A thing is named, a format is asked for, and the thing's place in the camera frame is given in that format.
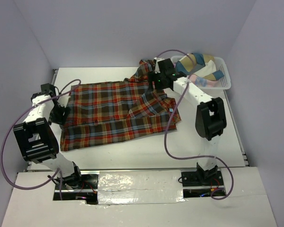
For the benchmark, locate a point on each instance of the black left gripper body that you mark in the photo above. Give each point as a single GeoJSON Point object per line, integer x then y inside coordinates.
{"type": "Point", "coordinates": [56, 115]}

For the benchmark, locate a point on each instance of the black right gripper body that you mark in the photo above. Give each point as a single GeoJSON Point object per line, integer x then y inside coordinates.
{"type": "Point", "coordinates": [158, 77]}

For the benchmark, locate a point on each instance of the red plaid long sleeve shirt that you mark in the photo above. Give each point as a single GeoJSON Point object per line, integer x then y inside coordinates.
{"type": "Point", "coordinates": [112, 112]}

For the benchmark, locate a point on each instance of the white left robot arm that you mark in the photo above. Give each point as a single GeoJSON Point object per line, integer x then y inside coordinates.
{"type": "Point", "coordinates": [36, 140]}

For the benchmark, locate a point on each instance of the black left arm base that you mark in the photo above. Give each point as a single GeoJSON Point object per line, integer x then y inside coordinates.
{"type": "Point", "coordinates": [77, 187]}

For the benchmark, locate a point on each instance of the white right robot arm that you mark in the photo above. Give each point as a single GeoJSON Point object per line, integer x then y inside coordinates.
{"type": "Point", "coordinates": [210, 117]}

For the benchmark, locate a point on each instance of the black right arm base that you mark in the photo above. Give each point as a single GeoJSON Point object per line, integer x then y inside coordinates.
{"type": "Point", "coordinates": [194, 186]}

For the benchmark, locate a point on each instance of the blue tan patchwork shirt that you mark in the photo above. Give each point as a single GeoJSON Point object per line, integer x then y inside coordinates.
{"type": "Point", "coordinates": [201, 65]}

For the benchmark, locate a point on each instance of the pink folded shirt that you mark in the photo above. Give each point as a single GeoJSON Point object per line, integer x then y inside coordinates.
{"type": "Point", "coordinates": [201, 82]}

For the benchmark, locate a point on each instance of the white plastic laundry basket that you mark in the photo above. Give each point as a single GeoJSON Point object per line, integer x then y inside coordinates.
{"type": "Point", "coordinates": [224, 83]}

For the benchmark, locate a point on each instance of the white foil covered board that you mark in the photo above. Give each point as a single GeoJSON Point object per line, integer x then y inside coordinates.
{"type": "Point", "coordinates": [139, 187]}

